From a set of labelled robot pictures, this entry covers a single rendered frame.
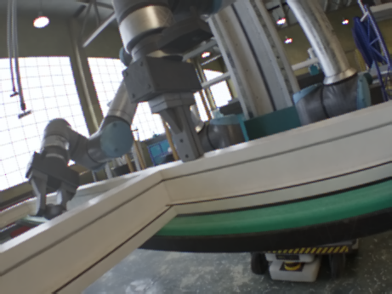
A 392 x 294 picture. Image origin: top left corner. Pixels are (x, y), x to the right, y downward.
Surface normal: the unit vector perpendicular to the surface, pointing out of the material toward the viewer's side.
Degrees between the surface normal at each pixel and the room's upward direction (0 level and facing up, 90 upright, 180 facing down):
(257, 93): 90
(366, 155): 90
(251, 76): 90
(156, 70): 90
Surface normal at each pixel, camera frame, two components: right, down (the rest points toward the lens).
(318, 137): -0.47, 0.24
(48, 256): 0.82, -0.25
